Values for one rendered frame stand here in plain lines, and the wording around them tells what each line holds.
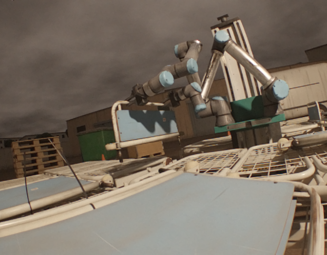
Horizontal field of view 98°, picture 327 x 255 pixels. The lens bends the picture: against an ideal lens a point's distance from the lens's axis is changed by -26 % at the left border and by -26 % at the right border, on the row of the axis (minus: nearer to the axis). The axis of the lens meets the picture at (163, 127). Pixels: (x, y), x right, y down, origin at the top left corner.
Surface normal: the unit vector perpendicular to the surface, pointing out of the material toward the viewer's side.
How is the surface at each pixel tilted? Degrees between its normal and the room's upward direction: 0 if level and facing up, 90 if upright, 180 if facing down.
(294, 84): 88
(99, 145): 94
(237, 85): 90
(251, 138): 90
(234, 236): 8
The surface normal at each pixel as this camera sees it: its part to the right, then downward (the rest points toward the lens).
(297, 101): -0.44, 0.01
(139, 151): 0.57, -0.14
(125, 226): -0.08, -1.00
